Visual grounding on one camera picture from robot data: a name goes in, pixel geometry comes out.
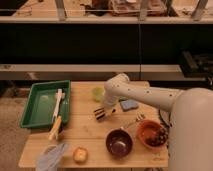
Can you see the yellow handled brush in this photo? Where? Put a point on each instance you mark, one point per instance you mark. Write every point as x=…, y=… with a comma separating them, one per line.
x=55, y=128

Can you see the dark purple bowl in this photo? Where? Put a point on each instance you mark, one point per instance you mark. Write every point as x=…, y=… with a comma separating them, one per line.
x=119, y=143

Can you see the white brush in tray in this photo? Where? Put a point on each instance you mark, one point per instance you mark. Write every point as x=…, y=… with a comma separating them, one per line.
x=59, y=96

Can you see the light blue cloth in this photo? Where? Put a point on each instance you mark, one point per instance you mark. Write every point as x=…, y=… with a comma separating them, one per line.
x=49, y=159

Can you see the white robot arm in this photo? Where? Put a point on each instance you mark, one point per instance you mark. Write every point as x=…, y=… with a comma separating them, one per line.
x=190, y=145

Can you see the green plastic tray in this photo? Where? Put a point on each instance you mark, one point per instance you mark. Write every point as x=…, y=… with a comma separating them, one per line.
x=41, y=102

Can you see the orange clay bowl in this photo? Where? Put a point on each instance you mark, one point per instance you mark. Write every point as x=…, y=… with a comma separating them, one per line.
x=152, y=134

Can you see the green cup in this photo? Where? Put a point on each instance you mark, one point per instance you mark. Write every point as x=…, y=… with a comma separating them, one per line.
x=97, y=94

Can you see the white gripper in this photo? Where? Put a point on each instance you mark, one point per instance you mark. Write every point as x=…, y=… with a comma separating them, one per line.
x=108, y=102

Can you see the metal fork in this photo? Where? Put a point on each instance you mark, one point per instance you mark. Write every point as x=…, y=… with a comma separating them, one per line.
x=135, y=120

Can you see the orange peach fruit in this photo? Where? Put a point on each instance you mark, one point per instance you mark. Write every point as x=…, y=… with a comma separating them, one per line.
x=80, y=155

